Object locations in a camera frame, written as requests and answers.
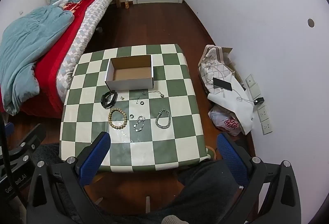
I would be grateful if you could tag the small orange bottle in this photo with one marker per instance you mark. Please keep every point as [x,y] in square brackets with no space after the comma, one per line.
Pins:
[126,3]

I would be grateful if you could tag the small dark object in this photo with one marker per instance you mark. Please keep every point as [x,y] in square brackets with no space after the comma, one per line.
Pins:
[99,29]

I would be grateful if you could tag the round grey wall cap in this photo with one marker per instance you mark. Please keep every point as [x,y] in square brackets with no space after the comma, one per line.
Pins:
[311,23]

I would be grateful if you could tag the black charger plug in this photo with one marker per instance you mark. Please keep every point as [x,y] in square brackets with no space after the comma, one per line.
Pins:
[258,101]

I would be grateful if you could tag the cardboard box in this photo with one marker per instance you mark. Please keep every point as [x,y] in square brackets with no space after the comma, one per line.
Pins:
[128,73]

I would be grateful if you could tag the small white cloth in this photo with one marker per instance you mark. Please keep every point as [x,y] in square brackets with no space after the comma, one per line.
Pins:
[57,3]

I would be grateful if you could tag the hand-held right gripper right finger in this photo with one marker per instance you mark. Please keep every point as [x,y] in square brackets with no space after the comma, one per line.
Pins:
[231,159]

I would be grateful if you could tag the person's leg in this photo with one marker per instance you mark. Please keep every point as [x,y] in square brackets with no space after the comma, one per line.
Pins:
[205,188]
[48,152]

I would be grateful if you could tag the grey white diamond pattern mattress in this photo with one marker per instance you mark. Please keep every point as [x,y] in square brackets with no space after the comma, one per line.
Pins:
[84,31]

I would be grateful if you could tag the small silver earrings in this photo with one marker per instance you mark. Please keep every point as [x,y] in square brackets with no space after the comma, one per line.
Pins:
[143,93]

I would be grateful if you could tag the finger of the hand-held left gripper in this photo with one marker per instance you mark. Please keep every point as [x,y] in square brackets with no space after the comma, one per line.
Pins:
[34,136]
[9,128]

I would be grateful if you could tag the green white checkered tablecloth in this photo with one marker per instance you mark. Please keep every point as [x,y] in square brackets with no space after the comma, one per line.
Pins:
[144,152]

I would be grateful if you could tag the bed with red sheet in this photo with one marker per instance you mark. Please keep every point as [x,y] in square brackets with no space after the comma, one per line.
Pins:
[48,67]

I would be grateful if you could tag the teal duvet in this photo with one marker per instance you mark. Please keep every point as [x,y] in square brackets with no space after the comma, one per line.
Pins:
[28,41]

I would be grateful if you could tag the brown cardboard carton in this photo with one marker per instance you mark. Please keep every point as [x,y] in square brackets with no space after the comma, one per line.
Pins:
[227,53]

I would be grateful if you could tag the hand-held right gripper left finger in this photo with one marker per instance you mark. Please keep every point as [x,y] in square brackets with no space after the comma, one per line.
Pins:
[95,159]

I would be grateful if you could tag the person's right leg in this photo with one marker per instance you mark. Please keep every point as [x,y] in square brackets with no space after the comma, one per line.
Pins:
[205,188]

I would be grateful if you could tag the person's grey socked foot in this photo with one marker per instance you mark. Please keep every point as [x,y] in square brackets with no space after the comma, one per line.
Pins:
[172,220]

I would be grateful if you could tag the person's left leg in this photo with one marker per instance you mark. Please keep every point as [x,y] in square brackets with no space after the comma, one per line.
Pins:
[48,152]

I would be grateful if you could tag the black smartphone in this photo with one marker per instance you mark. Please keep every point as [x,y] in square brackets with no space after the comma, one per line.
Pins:
[222,84]

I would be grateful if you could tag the white grid pattern tote bag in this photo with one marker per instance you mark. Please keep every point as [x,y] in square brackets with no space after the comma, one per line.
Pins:
[218,67]

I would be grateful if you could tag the white plastic bag red print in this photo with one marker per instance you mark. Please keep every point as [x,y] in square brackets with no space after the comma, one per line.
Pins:
[223,121]

